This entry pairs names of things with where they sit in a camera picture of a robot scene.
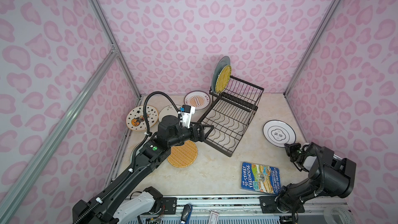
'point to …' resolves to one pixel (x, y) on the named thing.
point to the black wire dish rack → (231, 114)
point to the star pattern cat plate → (135, 120)
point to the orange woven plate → (183, 156)
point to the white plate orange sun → (200, 99)
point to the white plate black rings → (278, 133)
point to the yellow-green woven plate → (223, 79)
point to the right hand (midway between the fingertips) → (286, 142)
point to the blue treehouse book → (258, 178)
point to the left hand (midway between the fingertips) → (208, 124)
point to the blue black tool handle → (186, 211)
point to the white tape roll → (346, 215)
